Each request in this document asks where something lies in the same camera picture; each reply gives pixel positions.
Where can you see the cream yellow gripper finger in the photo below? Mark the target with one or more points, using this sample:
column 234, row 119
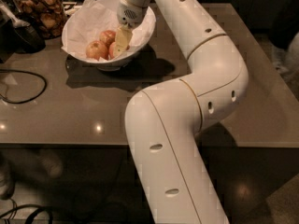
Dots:
column 123, row 37

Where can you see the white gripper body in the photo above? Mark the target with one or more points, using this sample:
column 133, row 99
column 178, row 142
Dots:
column 129, row 14

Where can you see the red apple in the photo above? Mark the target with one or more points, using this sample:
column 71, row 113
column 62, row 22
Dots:
column 111, row 48
column 107, row 37
column 97, row 50

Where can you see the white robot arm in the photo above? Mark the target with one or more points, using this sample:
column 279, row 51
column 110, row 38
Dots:
column 161, row 121

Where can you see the white bowl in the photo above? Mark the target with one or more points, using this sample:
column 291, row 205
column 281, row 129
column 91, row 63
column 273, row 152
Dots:
column 141, row 38

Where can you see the white paper liner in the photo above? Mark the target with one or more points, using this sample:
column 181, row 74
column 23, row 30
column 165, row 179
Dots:
column 90, row 22

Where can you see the glass jar of chips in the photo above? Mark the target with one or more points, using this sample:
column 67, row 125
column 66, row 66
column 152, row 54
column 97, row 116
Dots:
column 48, row 15

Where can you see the black round object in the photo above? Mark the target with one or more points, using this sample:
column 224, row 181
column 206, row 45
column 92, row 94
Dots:
column 29, row 39

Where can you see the white spoon handle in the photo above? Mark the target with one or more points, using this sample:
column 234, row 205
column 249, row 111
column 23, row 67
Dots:
column 17, row 23

